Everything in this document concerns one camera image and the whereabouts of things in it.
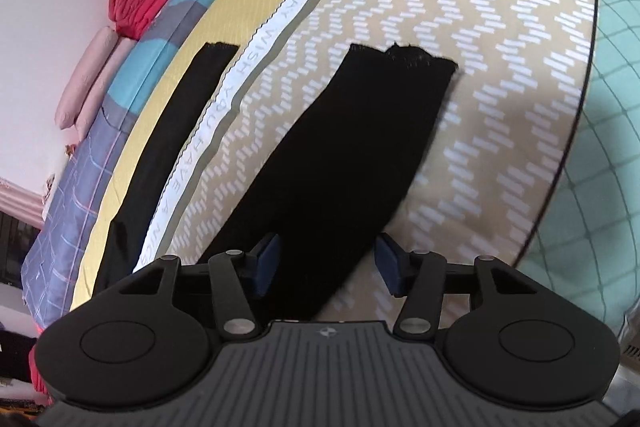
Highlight black pants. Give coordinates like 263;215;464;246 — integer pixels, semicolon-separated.
93;40;459;323

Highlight yellow patterned quilt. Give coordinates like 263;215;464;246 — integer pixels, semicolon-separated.
72;0;598;322

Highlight blue plaid pillow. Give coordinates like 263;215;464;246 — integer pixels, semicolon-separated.
21;0;214;331

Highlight folded pink garment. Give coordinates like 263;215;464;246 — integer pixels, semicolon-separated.
54;26;137;142

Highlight pink curtain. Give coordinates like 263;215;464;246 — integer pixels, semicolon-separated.
0;178;44;229

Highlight green grid blanket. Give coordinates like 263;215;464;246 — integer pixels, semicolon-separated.
518;0;639;331

